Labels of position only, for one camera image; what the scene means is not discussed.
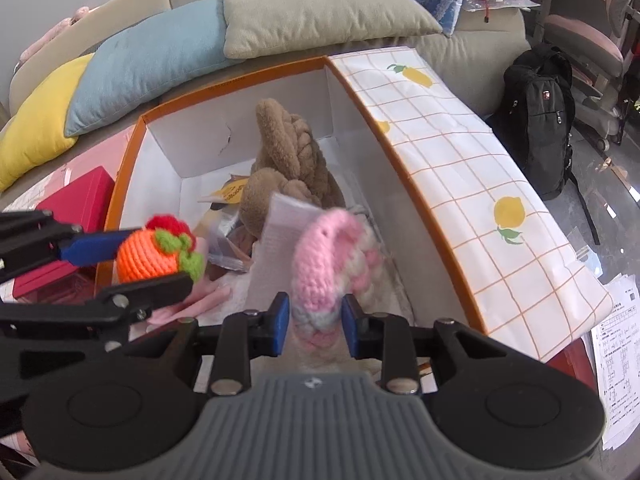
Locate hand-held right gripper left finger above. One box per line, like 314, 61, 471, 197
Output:
125, 292, 292, 396

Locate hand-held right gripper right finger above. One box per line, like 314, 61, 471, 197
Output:
343, 294, 506, 394

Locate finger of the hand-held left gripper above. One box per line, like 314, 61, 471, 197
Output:
0, 210, 138, 286
0, 272, 195, 357

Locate orange crochet toy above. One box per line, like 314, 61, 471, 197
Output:
115, 215, 206, 284

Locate pink white crochet toy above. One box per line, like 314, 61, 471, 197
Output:
291, 208, 386, 353

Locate white cardboard box orange rim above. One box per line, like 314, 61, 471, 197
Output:
94, 55, 488, 396

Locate brown plush toy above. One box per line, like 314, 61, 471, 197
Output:
239, 97, 347, 241

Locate red box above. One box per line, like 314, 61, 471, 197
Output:
11, 166, 117, 303

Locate white paper sheet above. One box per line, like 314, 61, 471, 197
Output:
247, 194, 346, 321

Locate pink fabric piece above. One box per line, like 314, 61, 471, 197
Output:
147, 280, 233, 328

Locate clear plastic wrapper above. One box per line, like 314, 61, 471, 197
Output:
206, 207, 257, 273

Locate pink cloth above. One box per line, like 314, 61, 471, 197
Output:
60, 126, 137, 176

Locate yellow tag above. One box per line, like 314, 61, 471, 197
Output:
200, 177, 251, 205

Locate yellow pillow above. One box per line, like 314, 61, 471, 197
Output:
0, 54, 96, 193

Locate checked lemon print tablecloth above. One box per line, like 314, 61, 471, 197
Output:
327, 46, 615, 365

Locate light blue pillow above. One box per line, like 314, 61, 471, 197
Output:
64, 0, 246, 138

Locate pink plush toy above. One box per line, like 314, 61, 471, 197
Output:
19, 6, 91, 63

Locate printed paper sheets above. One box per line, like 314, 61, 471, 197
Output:
590, 275, 640, 452

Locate black backpack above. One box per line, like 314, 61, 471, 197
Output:
486, 42, 601, 247

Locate pale green pillow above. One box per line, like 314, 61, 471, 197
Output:
222, 0, 443, 60

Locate pink grey desk chair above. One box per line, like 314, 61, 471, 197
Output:
542, 0, 640, 151

